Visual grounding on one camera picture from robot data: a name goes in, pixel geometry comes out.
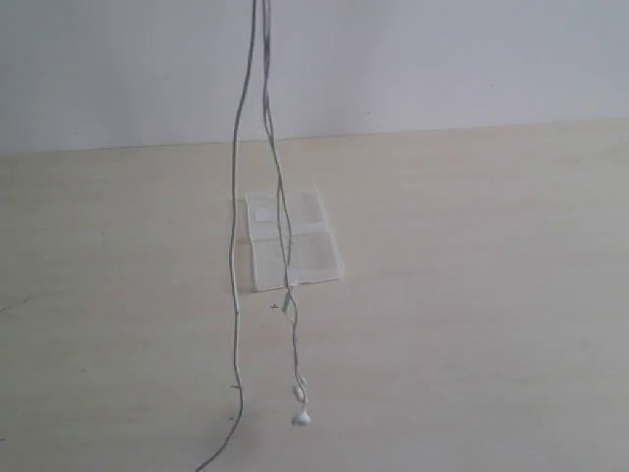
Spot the white earphone cable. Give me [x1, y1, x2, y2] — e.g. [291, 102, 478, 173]
[194, 0, 314, 472]

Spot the clear plastic storage box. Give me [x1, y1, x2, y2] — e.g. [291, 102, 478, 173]
[245, 189, 344, 292]

